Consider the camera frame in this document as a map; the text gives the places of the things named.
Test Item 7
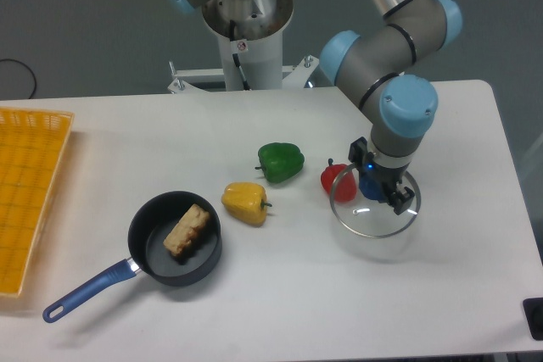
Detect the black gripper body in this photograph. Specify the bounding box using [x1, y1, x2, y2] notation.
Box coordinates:
[367, 159, 411, 198]

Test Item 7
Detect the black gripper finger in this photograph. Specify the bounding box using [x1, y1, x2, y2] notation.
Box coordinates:
[381, 183, 403, 209]
[393, 187, 414, 214]

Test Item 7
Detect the glass pot lid blue knob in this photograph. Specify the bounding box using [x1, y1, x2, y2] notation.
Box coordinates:
[329, 164, 422, 239]

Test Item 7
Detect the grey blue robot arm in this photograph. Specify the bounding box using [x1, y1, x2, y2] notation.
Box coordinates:
[171, 0, 463, 214]

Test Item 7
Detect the red bell pepper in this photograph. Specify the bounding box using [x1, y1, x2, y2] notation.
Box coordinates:
[320, 159, 357, 203]

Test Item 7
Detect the green bell pepper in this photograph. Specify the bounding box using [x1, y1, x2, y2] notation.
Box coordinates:
[256, 142, 305, 184]

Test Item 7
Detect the yellow bell pepper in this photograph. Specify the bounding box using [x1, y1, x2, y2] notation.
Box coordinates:
[221, 182, 272, 226]

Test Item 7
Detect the black device at table edge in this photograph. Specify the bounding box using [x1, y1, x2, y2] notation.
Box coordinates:
[523, 298, 543, 341]

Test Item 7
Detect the toasted bread block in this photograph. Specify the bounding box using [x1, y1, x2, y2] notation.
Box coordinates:
[163, 204, 210, 258]

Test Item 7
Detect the yellow plastic basket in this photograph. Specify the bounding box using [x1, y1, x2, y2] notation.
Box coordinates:
[1, 107, 75, 298]

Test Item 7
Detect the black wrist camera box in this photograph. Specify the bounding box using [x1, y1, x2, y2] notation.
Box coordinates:
[348, 136, 372, 175]

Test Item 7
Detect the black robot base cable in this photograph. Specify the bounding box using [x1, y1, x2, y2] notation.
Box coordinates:
[228, 19, 252, 91]

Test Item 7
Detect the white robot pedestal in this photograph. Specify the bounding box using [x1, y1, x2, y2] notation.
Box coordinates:
[168, 0, 323, 95]

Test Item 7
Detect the black saucepan blue handle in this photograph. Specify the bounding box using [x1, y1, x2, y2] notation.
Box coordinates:
[42, 191, 222, 323]

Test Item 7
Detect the black cable on floor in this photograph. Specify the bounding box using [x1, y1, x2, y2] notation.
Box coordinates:
[0, 58, 37, 100]

